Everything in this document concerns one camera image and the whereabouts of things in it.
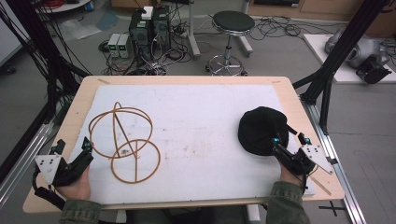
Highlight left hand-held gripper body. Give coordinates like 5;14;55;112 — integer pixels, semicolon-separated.
34;151;94;188

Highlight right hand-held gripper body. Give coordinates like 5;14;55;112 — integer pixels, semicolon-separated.
272;144;334;176

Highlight black hat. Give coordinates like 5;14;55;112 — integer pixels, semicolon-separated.
237;105;299;157

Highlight person's right hand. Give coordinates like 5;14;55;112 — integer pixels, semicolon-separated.
279;162;307;189

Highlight person's left hand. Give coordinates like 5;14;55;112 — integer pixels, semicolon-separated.
55;165;92;202

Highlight thin wooden stick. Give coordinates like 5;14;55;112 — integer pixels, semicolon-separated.
309;175;332;197

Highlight white foam mat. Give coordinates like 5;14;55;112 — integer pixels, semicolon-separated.
68;84;316;206

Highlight white floor board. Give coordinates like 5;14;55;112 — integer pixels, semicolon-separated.
303;33;396;85

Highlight black device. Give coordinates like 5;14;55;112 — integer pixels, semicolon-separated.
355;55;393;85

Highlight grey power supply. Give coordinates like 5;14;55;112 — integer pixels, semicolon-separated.
106;33;121;59
118;33;133;59

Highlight silver rounded device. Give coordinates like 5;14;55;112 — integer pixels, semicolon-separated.
324;28;390;70

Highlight clear plastic sheet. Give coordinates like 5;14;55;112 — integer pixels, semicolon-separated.
58;18;102;42

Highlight black computer tower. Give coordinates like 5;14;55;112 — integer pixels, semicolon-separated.
128;8;154;61
151;5;172;53

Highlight round black stool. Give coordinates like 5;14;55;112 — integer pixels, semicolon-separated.
205;10;257;77

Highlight white desk leg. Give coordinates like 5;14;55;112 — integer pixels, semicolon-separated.
186;0;202;61

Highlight round white table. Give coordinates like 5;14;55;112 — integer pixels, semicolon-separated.
35;0;92;14

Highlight small white box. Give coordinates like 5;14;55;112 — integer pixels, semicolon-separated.
141;6;154;21

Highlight thin black cable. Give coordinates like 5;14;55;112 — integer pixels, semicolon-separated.
299;167;310;196

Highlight aluminium rail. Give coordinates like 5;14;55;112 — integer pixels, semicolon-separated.
300;94;368;224
0;120;55;209

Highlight thick black cable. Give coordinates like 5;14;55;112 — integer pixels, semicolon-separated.
32;168;67;211

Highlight brown wire hat stand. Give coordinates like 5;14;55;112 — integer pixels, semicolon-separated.
88;101;163;185

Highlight black metal frame post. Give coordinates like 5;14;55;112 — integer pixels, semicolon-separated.
292;0;393;135
0;0;92;185

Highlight electronics boxes with cables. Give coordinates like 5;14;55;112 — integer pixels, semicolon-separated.
98;29;195;77

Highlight tangle of floor cables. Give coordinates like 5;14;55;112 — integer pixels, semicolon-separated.
247;14;340;42

